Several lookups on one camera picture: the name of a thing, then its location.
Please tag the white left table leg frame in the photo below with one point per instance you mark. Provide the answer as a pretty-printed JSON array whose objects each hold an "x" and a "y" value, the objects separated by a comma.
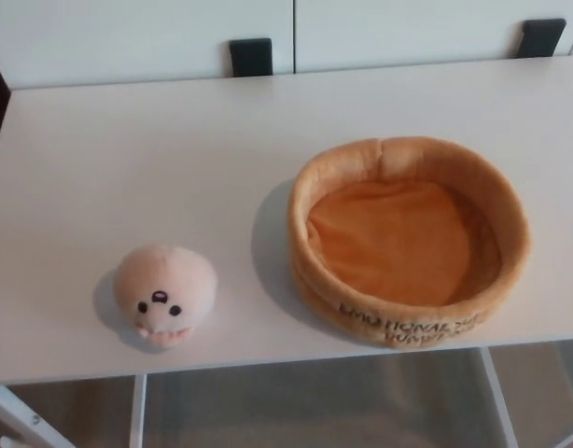
[{"x": 138, "y": 410}]

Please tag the orange round plush basket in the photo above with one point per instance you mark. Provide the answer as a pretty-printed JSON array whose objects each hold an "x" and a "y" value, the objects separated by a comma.
[{"x": 389, "y": 247}]

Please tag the white table leg frame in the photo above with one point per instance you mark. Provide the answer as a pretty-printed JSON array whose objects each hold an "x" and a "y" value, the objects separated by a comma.
[
  {"x": 497, "y": 396},
  {"x": 138, "y": 410}
]

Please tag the cream plush dumpling toy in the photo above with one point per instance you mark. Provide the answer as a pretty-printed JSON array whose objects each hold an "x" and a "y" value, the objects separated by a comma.
[{"x": 167, "y": 284}]

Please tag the white right table leg frame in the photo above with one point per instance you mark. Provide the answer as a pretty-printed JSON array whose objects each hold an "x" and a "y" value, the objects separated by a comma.
[{"x": 497, "y": 396}]

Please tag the white cabinet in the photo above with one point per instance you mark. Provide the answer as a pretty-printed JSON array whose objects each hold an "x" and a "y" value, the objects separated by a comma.
[{"x": 128, "y": 32}]

